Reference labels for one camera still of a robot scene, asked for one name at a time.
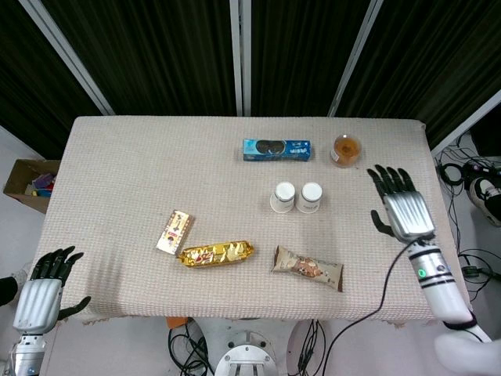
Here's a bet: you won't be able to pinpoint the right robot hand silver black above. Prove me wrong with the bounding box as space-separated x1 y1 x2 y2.
366 164 437 242

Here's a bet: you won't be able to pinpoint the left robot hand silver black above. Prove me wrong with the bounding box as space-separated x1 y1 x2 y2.
13 245 92 334

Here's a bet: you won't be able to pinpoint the white paper cup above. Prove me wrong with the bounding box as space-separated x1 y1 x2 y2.
269 181 296 214
295 182 324 215

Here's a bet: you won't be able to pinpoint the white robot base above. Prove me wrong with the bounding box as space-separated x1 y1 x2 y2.
214 330 276 376

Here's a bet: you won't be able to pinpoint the black white sneaker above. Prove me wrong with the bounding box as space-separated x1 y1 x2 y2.
467 175 501 227

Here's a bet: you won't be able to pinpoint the clear jar orange contents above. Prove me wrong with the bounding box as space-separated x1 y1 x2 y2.
329 133 362 168

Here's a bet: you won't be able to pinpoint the brown beige snack bar wrapper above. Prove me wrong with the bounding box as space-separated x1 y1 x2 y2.
271 245 344 293

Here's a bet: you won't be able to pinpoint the colourful items in carton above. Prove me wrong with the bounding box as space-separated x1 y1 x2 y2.
23 171 56 197

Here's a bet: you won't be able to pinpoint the cardboard box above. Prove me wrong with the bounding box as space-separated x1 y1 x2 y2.
2 158 61 215

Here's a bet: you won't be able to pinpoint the blue cookie box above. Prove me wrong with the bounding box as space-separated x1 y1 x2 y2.
242 138 315 163

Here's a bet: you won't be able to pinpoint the red white candy box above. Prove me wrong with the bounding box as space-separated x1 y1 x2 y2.
155 210 196 256

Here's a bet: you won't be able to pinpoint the beige woven tablecloth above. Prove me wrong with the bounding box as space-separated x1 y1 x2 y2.
38 115 470 326

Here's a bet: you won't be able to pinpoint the gold foil snack bag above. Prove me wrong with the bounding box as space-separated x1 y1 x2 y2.
178 240 255 268

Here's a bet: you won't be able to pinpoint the black floor cables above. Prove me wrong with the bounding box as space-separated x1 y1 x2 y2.
434 132 501 302

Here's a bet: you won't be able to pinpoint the black right hand cable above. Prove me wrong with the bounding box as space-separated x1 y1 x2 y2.
319 240 416 376

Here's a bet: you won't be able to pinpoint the grey partition frame post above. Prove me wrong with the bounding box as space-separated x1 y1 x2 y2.
429 89 501 158
229 0 254 117
327 0 385 118
18 0 115 117

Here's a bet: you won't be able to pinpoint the black cables under table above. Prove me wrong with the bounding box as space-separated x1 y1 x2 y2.
167 317 215 376

